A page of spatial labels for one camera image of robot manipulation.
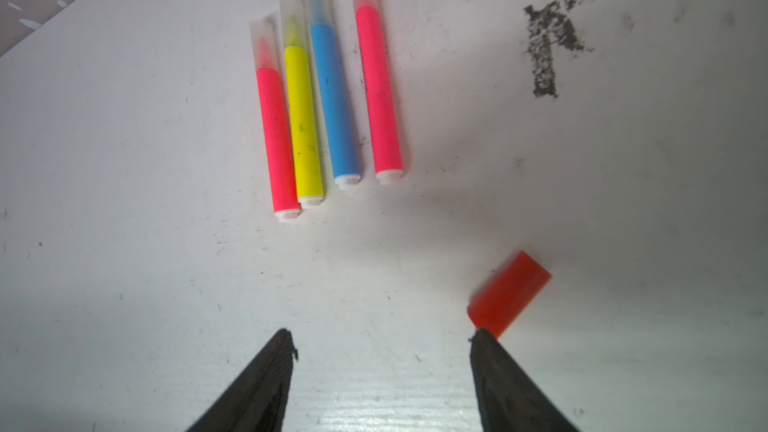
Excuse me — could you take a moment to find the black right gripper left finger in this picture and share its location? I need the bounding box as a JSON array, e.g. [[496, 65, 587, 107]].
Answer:
[[189, 328, 298, 432]]

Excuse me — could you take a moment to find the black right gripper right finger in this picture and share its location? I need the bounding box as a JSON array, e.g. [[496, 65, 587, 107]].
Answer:
[[470, 329, 577, 432]]

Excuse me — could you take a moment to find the red pen cap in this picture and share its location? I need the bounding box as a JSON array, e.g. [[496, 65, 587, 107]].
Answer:
[[467, 250, 552, 338]]

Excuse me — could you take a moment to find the blue highlighter pen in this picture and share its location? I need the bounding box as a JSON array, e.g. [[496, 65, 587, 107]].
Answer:
[[305, 0, 362, 190]]

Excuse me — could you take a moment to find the pink-red highlighter pen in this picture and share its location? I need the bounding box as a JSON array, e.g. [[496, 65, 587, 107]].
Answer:
[[353, 0, 404, 185]]

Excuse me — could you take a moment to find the pink highlighter pen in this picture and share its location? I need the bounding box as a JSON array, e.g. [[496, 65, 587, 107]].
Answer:
[[249, 20, 301, 222]]

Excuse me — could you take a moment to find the yellow highlighter pen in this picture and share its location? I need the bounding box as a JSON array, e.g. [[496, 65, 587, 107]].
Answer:
[[279, 0, 324, 208]]

